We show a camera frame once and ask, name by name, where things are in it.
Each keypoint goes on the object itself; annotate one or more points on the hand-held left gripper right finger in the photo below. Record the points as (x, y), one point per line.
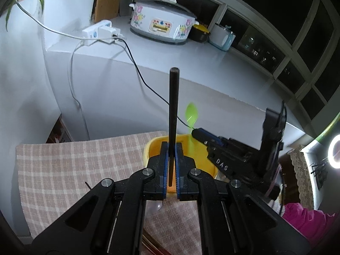
(178, 164)

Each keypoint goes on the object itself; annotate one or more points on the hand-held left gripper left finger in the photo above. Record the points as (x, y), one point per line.
(164, 164)

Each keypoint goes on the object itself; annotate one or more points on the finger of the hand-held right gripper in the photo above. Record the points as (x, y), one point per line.
(212, 138)

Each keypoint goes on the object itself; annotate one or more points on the yellow plastic cup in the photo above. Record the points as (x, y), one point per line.
(154, 148)

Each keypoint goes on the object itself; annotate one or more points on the green plastic spoon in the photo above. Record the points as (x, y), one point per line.
(191, 114)

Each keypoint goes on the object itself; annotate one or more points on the black chopstick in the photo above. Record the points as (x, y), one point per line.
(174, 106)

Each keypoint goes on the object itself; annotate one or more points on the beige lace cloth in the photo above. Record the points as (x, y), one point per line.
(300, 172)

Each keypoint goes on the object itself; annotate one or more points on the clear plastic spoon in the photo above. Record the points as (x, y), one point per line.
(154, 207)

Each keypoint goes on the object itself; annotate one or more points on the black metal clips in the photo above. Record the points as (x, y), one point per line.
(320, 175)

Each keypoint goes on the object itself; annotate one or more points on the pink cloth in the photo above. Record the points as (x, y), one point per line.
(305, 220)

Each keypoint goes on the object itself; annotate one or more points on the pink checkered tablecloth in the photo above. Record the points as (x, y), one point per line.
(66, 164)

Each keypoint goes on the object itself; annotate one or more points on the light blue appliance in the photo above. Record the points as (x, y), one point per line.
(221, 38)

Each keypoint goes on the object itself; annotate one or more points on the black and yellow pot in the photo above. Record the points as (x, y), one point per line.
(200, 33)

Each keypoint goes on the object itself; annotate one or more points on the white floral cooker pot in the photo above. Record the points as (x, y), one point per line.
(159, 18)

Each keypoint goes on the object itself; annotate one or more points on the white charger plug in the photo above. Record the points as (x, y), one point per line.
(106, 28)

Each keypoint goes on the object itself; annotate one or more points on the white power strip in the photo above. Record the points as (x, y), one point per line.
(90, 35)

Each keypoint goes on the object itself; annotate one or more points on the grey cutting board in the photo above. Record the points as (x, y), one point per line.
(126, 1)

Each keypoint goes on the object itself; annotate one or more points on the grey window frame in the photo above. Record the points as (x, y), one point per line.
(255, 21)

